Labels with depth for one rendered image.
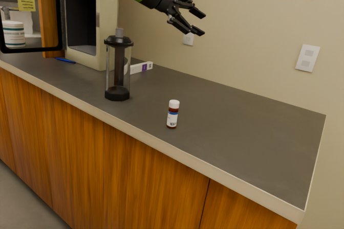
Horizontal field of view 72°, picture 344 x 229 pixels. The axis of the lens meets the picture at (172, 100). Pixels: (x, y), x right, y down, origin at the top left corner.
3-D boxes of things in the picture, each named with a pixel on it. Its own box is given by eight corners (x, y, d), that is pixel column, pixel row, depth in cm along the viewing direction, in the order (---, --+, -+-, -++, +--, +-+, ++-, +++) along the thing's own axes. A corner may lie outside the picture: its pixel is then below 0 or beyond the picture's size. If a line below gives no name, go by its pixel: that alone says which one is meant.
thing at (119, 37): (119, 43, 95) (120, 26, 92) (136, 48, 90) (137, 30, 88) (101, 45, 88) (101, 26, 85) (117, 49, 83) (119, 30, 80)
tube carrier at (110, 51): (118, 87, 103) (120, 37, 95) (136, 94, 97) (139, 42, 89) (98, 93, 95) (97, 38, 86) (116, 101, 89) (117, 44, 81)
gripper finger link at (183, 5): (167, 7, 89) (167, 4, 89) (188, 10, 96) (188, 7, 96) (174, 2, 86) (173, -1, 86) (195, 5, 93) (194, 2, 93)
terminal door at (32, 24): (63, 50, 138) (58, -26, 123) (1, 53, 116) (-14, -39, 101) (62, 50, 139) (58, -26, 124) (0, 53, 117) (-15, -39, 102)
